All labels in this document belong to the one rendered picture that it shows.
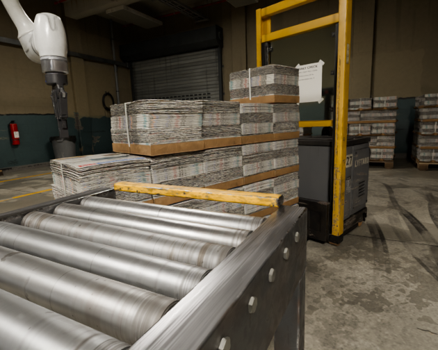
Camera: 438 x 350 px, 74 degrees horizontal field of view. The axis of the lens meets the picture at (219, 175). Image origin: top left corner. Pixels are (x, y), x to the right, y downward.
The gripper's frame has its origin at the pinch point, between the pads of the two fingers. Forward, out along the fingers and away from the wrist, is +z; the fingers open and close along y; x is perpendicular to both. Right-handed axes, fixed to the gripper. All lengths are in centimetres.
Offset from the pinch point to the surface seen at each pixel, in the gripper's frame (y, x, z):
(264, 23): 34, -175, -79
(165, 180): -18.6, -33.3, 24.5
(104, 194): -53, 8, 17
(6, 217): -59, 29, 16
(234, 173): -18, -78, 28
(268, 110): -19, -108, -6
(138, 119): -11.8, -26.5, -2.6
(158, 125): -20.1, -30.9, 0.3
